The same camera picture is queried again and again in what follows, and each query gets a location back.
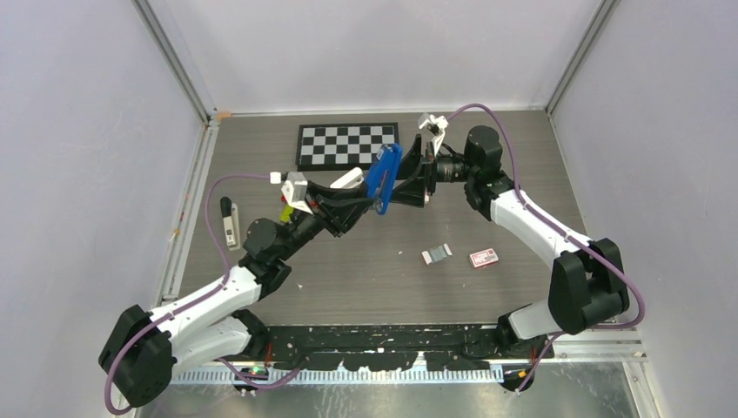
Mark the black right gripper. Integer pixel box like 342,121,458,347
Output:
385,135,477,208

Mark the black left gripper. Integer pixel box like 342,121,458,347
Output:
276,181,371,261

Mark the blue stapler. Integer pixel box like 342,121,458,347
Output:
364,143,403,215

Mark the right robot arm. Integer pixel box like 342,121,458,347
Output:
392,125,630,358

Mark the black and white stapler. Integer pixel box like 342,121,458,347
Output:
219,196,240,251

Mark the checkerboard calibration board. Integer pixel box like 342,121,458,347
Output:
295,122,399,172

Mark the green lego brick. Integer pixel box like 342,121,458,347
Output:
279,206,295,224

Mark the red white staple box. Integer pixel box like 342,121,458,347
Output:
469,248,500,269

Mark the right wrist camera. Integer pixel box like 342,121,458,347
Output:
418,113,448,156

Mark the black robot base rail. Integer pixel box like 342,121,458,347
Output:
210,322,554,374

